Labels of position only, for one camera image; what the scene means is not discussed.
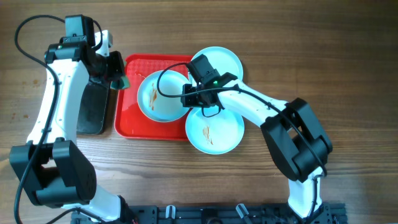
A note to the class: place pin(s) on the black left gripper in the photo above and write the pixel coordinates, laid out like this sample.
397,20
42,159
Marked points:
119,68

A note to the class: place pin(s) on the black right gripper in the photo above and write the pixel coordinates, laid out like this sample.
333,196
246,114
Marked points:
187,97

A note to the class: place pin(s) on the green yellow sponge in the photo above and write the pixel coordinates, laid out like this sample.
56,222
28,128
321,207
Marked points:
121,84

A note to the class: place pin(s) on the light blue plate back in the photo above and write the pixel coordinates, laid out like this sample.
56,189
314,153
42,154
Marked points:
224,60

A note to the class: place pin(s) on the light blue plate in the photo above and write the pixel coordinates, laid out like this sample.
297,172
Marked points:
214,131
157,107
224,60

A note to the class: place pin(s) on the light blue plate front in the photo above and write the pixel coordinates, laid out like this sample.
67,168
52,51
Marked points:
214,131

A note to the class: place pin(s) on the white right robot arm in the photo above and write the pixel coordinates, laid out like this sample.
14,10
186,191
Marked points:
297,143

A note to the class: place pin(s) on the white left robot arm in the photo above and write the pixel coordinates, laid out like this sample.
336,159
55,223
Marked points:
53,172

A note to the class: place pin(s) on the black water tray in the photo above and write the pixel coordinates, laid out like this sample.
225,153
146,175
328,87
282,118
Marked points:
93,108

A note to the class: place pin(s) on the red plastic tray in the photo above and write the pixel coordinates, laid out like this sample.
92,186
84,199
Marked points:
129,120

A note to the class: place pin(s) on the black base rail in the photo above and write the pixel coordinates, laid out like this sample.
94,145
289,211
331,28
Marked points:
265,214

